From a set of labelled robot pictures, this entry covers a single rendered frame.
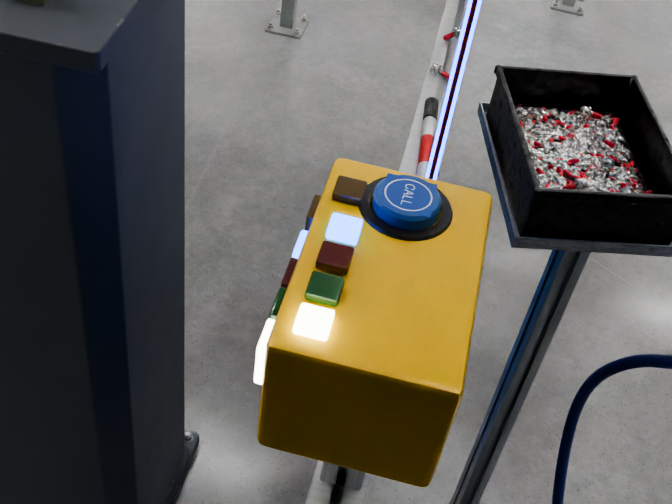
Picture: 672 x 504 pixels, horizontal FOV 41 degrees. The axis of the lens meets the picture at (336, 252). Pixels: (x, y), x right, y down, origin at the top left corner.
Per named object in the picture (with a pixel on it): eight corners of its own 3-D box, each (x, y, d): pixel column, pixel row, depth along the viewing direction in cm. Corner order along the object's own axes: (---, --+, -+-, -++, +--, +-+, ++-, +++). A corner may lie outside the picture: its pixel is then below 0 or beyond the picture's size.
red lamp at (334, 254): (346, 276, 48) (348, 269, 48) (314, 268, 48) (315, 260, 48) (353, 254, 49) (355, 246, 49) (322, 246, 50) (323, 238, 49)
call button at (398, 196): (432, 245, 51) (438, 223, 50) (364, 228, 52) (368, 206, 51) (441, 201, 54) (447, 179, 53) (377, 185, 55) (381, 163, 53)
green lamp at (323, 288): (337, 308, 46) (338, 301, 46) (303, 300, 47) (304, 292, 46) (344, 284, 48) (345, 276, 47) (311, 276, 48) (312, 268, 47)
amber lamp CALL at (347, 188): (360, 207, 52) (362, 199, 52) (330, 200, 52) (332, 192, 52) (366, 188, 53) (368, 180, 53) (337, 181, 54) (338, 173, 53)
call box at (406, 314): (423, 506, 51) (464, 393, 43) (252, 460, 51) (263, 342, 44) (458, 304, 62) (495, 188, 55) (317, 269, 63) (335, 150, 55)
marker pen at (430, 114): (432, 179, 86) (440, 97, 96) (416, 177, 86) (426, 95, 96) (429, 191, 87) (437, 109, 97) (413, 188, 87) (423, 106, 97)
